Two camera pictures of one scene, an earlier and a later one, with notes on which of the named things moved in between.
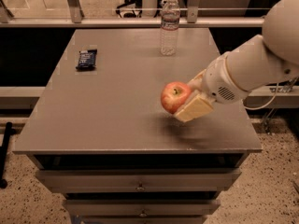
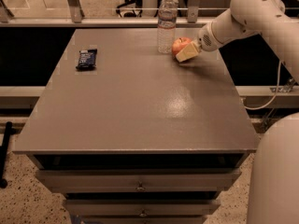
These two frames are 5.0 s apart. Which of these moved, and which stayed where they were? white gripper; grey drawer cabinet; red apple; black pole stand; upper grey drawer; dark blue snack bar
Moved: white gripper; red apple
Stayed: grey drawer cabinet; dark blue snack bar; black pole stand; upper grey drawer
